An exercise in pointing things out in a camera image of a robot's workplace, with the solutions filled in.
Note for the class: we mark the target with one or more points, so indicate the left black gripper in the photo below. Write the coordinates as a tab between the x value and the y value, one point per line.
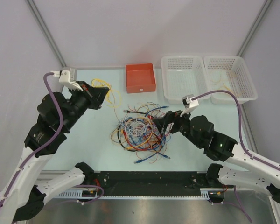
95	94

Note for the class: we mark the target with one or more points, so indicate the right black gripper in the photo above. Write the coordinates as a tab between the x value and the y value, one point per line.
169	118

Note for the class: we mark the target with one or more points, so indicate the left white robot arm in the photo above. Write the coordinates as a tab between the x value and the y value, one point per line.
22	199

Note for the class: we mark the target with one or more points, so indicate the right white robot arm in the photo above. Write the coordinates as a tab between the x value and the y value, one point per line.
232	164

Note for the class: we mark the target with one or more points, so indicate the left white plastic basket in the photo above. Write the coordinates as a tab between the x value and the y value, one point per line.
182	76

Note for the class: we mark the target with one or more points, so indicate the white plastic basket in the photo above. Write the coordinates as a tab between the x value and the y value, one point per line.
182	76
230	73

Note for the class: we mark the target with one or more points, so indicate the orange square box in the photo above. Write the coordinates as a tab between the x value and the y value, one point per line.
140	78

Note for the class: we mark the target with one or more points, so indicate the right white plastic basket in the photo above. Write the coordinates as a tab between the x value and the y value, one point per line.
230	73

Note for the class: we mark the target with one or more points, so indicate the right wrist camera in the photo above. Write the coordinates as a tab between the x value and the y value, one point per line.
190	104

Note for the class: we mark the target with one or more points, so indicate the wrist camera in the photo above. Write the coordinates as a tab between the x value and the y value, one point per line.
190	104
67	78

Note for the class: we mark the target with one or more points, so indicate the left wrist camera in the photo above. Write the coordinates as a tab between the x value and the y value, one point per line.
67	78

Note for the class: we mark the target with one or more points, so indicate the white slotted cable duct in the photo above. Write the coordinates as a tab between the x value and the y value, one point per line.
76	194

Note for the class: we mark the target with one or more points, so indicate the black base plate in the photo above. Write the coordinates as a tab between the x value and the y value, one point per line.
149	183

